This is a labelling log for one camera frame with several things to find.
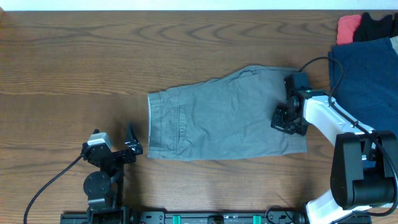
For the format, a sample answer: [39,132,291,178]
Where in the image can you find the navy blue garment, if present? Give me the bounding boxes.
[328,37,397,134]

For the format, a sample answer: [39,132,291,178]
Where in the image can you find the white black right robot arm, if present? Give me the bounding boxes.
[271,90,397,223]

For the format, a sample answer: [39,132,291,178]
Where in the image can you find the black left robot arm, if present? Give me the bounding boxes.
[81,123,143,210]

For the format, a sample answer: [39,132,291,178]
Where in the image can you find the black folded garment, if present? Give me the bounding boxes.
[353,12,397,42]

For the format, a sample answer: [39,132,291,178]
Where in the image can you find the grey shorts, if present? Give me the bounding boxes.
[147,65,307,161]

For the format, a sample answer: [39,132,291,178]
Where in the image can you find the beige garment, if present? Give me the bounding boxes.
[390,36,398,54]

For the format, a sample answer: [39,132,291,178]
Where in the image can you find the red folded garment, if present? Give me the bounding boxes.
[336,14,361,45]

